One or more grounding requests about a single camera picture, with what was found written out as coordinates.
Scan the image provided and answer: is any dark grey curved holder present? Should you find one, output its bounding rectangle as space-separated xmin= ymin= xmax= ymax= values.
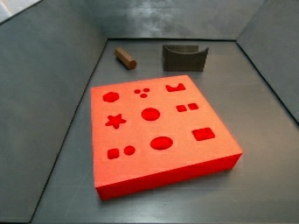
xmin=163 ymin=45 xmax=210 ymax=72

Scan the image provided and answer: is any red foam shape-sorting block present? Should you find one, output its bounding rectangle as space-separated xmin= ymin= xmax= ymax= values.
xmin=91 ymin=75 xmax=243 ymax=200

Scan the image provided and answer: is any brown hexagonal wooden peg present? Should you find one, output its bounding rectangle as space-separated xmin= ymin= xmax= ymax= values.
xmin=115 ymin=47 xmax=136 ymax=70

